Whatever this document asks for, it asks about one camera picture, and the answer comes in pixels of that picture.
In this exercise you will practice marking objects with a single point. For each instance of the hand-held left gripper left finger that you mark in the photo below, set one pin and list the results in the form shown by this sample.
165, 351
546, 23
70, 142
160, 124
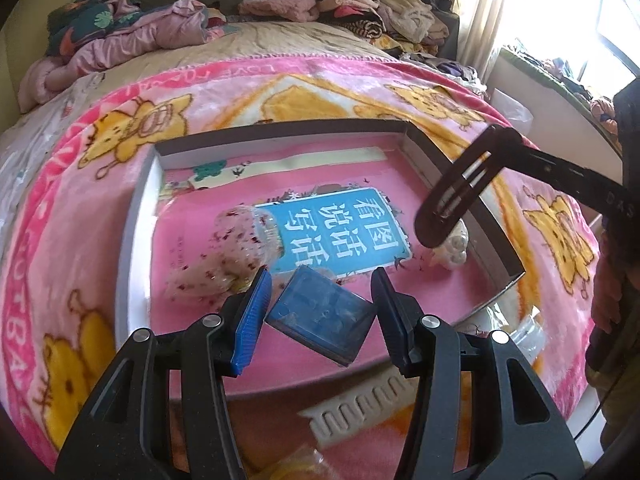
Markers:
252, 310

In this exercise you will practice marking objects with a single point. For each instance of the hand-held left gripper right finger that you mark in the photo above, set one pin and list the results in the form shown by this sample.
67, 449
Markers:
395, 320

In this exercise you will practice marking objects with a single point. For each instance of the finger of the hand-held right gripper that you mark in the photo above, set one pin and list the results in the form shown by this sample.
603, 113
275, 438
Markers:
575, 175

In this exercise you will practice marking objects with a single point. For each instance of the blue plastic case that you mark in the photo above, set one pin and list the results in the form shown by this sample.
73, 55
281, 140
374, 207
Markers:
320, 312

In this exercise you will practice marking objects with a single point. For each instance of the white claw hair clip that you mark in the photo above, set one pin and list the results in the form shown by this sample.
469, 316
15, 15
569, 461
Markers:
350, 405

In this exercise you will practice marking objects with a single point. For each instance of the brown snap hair clip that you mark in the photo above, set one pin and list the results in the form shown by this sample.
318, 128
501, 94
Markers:
440, 215

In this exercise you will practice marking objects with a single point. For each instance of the shallow grey cardboard box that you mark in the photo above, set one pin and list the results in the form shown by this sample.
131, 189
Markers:
145, 210

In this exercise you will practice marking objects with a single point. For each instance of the person's right forearm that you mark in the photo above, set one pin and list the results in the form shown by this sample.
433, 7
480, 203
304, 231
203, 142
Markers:
617, 290

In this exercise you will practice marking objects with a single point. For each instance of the clutter on window sill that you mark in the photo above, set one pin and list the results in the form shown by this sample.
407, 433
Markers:
560, 70

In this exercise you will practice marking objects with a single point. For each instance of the white pearl hair clip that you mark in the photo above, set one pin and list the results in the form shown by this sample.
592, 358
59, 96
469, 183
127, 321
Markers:
452, 252

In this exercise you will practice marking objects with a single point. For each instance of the white plastic bag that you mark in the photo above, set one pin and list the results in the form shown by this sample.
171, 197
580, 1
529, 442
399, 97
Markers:
512, 110

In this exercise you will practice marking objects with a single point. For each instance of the clear plastic bag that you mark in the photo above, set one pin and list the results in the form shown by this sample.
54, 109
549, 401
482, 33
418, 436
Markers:
530, 337

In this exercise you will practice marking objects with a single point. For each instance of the yellow accessory in clear bag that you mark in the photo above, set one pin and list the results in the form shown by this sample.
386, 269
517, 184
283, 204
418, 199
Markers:
295, 465

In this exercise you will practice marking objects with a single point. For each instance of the cream curtain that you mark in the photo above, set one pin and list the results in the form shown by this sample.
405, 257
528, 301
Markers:
492, 5

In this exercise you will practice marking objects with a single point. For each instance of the pink cartoon bear blanket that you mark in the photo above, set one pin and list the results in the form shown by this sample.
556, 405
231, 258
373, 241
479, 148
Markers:
325, 90

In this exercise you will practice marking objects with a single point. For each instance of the pile of clothes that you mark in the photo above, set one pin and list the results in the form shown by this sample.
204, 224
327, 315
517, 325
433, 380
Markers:
390, 10

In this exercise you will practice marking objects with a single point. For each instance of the beige bed cover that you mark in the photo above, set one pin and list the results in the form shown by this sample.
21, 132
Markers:
280, 42

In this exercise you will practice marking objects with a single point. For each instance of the white printed bedsheet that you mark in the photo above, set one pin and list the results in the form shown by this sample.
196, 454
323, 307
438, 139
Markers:
35, 140

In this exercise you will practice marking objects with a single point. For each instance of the pink quilt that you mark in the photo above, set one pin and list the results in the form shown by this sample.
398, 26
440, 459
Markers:
150, 25

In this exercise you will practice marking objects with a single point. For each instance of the dark floral quilt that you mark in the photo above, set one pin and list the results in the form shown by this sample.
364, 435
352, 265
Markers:
85, 20

